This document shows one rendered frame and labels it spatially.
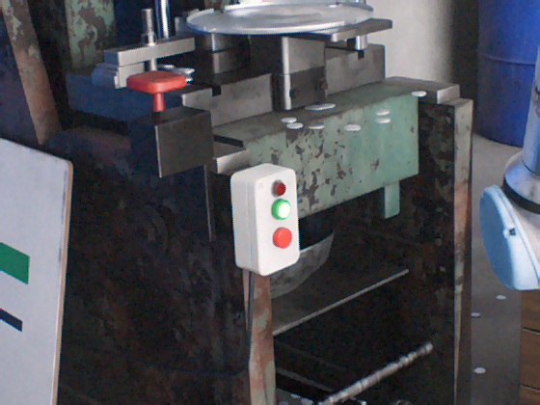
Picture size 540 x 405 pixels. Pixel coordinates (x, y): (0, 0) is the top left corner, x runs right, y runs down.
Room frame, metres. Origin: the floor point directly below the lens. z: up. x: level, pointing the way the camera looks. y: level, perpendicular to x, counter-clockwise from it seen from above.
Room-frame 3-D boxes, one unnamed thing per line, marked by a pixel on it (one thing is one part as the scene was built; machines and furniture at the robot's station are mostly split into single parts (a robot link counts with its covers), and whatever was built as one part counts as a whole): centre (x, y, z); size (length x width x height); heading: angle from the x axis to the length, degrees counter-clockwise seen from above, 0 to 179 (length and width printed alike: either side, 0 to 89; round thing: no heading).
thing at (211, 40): (1.73, 0.05, 0.76); 0.15 x 0.09 x 0.05; 133
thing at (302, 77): (1.61, -0.07, 0.72); 0.25 x 0.14 x 0.14; 43
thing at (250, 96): (1.74, 0.05, 0.68); 0.45 x 0.30 x 0.06; 133
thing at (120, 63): (1.62, 0.18, 0.76); 0.17 x 0.06 x 0.10; 133
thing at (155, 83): (1.34, 0.14, 0.72); 0.07 x 0.06 x 0.08; 43
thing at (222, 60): (1.74, 0.06, 0.72); 0.20 x 0.16 x 0.03; 133
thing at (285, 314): (1.74, 0.06, 0.31); 0.43 x 0.42 x 0.01; 133
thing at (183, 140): (1.35, 0.12, 0.62); 0.10 x 0.06 x 0.20; 133
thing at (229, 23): (1.64, -0.03, 0.78); 0.29 x 0.29 x 0.01
